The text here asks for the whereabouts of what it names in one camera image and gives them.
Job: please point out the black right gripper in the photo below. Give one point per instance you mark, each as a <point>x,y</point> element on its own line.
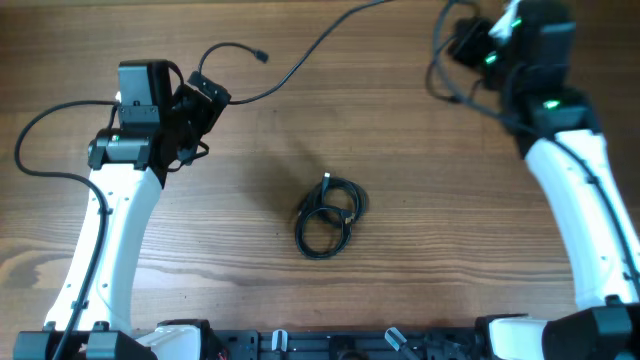
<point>467,45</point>

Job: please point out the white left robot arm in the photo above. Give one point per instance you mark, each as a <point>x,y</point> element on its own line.
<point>155,129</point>

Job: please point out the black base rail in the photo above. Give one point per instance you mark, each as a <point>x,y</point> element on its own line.
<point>350,345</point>

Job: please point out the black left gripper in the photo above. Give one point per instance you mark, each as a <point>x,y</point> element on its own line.
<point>208,112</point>

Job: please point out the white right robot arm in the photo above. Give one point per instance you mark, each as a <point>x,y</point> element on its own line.
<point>524,57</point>

